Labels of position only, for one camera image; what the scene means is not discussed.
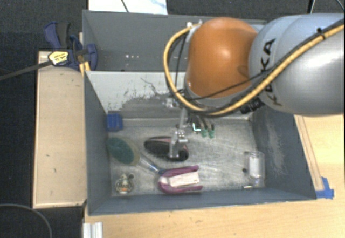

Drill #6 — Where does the purple tool with white label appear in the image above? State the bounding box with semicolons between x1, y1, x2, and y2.
156;165;204;195

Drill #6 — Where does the clear plastic cup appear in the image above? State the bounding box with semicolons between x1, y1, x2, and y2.
243;150;266;189

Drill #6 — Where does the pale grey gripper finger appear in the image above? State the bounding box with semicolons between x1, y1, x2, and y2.
180;130;190;153
168;131;182;159

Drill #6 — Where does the blue ribbed block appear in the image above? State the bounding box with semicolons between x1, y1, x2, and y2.
106;113;124;133

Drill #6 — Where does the grey metal bin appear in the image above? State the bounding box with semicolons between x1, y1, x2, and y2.
81;9;318;216

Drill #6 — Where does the black oval case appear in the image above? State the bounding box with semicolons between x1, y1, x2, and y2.
143;136;190;162

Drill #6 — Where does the pale wood flat board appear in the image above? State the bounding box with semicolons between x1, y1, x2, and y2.
32;50;88;209

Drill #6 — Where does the black cylinder on white bracket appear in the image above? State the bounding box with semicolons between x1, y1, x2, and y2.
240;98;264;115

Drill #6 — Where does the green round brush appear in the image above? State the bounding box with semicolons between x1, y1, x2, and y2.
105;137;160;173

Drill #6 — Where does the small toy figurine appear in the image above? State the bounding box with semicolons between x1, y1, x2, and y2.
115;173;135;195

